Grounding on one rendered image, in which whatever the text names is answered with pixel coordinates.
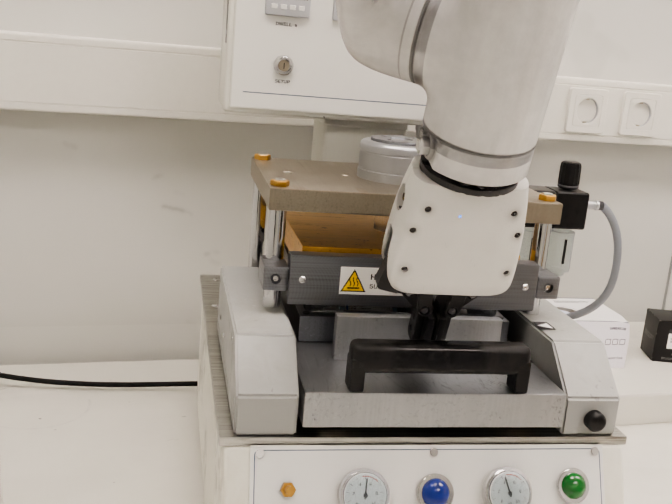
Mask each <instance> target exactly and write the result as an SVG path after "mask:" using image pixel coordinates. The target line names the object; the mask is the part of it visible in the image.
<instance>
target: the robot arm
mask: <svg viewBox="0 0 672 504"><path fill-rule="evenodd" d="M335 2H336V9H337V16H338V22H339V28H340V32H341V36H342V39H343V42H344V45H345V47H346V49H347V51H348V52H349V54H350V55H351V56H352V57H353V58H354V59H355V60H356V61H357V62H359V63H360V64H362V65H364V66H366V67H368V68H370V69H372V70H374V71H377V72H379V73H382V74H385V75H388V76H391V77H394V78H398V79H401V80H405V81H408V82H411V83H415V84H417V85H419V86H421V87H422V88H423V89H424V90H425V92H426V94H427V102H426V107H425V112H424V116H423V127H421V128H420V131H419V137H418V139H417V142H416V151H417V154H421V155H419V156H415V157H414V158H413V159H412V161H411V163H410V165H409V167H408V169H407V171H406V173H405V176H404V178H403V180H402V182H401V185H400V187H399V190H398V192H397V195H396V198H395V201H394V204H393V207H392V210H391V213H390V216H389V220H388V223H387V227H386V230H385V234H384V239H383V244H382V252H381V254H382V258H383V259H384V260H383V261H382V263H381V265H380V267H379V269H378V271H377V273H376V275H375V280H376V284H377V287H378V288H379V289H380V290H384V291H388V292H392V293H396V294H397V293H400V294H402V295H403V296H404V297H405V298H406V299H407V301H408V302H409V303H410V304H411V305H412V306H413V309H412V313H411V317H410V321H409V325H408V335H409V338H410V340H445V339H446V336H447V332H448V328H449V325H450V321H451V318H453V317H456V316H457V315H458V314H459V312H460V310H461V308H462V307H463V306H465V305H466V304H468V303H469V302H471V301H472V300H474V299H475V298H477V297H478V296H492V295H497V294H501V293H503V292H505V291H506V290H507V289H508V288H509V287H510V285H511V282H512V280H513V277H514V273H515V270H516V266H517V262H518V258H519V253H520V249H521V244H522V239H523V234H524V227H525V220H526V213H527V205H528V191H529V182H528V180H527V178H526V175H527V173H528V170H529V167H530V163H531V160H532V157H533V154H534V150H535V147H536V143H537V140H538V137H539V133H540V130H541V127H542V124H543V120H544V117H545V114H546V110H547V107H548V104H549V100H550V97H551V94H552V91H553V87H554V84H555V81H556V77H557V74H558V71H559V68H560V64H561V61H562V58H563V54H564V51H565V48H566V45H567V41H568V38H569V35H570V31H571V28H572V25H573V21H574V18H575V15H576V12H577V8H578V5H579V2H580V0H335ZM433 294H436V295H438V296H433Z"/></svg>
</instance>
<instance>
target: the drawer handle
mask: <svg viewBox="0 0 672 504"><path fill-rule="evenodd" d="M530 359H531V350H530V348H529V347H528V346H527V345H526V344H525V343H522V342H503V341H455V340H407V339H359V338H357V339H353V340H352V341H351V343H350V346H349V352H348V354H347V365H346V375H345V383H346V385H347V387H348V389H349V391H350V392H363V390H364V381H365V373H420V374H498V375H507V382H506V384H507V386H508V387H509V388H510V389H511V390H512V391H513V392H514V393H527V390H528V383H529V377H530V370H531V362H530Z"/></svg>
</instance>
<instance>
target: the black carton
mask: <svg viewBox="0 0 672 504"><path fill-rule="evenodd" d="M640 348H641V349H642V351H643V352H644V353H645V354H646V355H647V356H648V357H649V359H650V360H651V361H658V362H668V363H672V310H662V309H651V308H647V313H646V319H645V324H644V330H643V335H642V341H641V346H640Z"/></svg>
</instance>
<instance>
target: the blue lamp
mask: <svg viewBox="0 0 672 504"><path fill-rule="evenodd" d="M422 498H423V500H424V502H425V504H446V503H447V502H448V500H449V498H450V490H449V487H448V485H447V484H446V483H445V482H444V481H443V480H441V479H438V478H433V479H430V480H428V481H427V482H426V483H425V484H424V486H423V488H422Z"/></svg>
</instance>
